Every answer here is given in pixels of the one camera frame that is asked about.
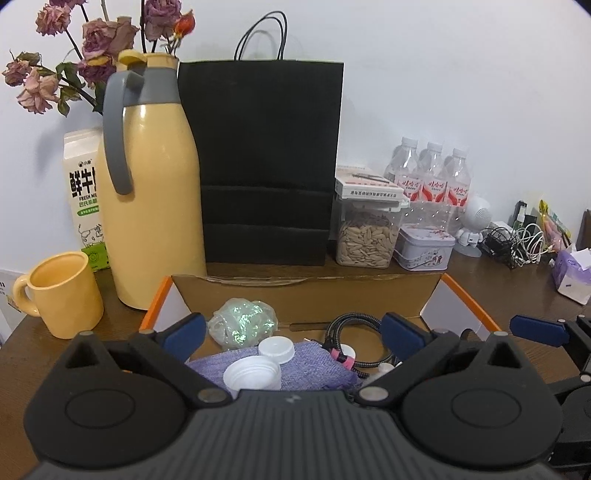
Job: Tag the clear container of seeds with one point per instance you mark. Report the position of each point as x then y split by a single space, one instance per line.
367 240

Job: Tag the white milk carton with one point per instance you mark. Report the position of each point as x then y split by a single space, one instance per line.
83 198

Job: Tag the black paper bag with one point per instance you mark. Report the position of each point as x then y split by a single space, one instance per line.
263 161

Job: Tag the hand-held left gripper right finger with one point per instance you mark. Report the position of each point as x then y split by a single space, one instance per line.
401 334

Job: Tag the purple woven cloth pouch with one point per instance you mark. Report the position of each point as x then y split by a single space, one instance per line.
309 369

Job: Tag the clear plastic bag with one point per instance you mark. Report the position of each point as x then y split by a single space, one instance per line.
242 323

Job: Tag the yellow ceramic mug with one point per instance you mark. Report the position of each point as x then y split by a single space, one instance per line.
69 300

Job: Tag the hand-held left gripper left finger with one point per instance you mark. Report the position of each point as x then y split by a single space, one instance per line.
184 334

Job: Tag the yellow thermos jug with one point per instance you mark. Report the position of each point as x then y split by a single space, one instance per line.
152 207

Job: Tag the dried pink flowers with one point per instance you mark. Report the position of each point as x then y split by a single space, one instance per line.
101 41

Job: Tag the small black spray bottle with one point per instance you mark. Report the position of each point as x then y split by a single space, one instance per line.
519 214

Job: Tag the colourful snack packet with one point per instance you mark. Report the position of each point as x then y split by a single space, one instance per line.
554 226

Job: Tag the purple tissue pack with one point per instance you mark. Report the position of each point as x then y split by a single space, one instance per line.
572 277

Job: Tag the red cardboard box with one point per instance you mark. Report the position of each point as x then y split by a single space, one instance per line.
300 300

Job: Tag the pale patterned tin box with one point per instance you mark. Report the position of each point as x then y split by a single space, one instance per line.
425 249

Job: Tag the flat white box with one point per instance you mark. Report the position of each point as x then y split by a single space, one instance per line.
367 184

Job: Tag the white round jar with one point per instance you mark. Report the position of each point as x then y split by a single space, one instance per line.
251 376

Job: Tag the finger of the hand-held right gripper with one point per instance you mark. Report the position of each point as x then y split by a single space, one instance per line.
577 415
540 328

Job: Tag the white plastic cap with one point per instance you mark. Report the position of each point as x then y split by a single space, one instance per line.
277 350

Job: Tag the white robot figurine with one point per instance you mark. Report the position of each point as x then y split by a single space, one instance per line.
475 221

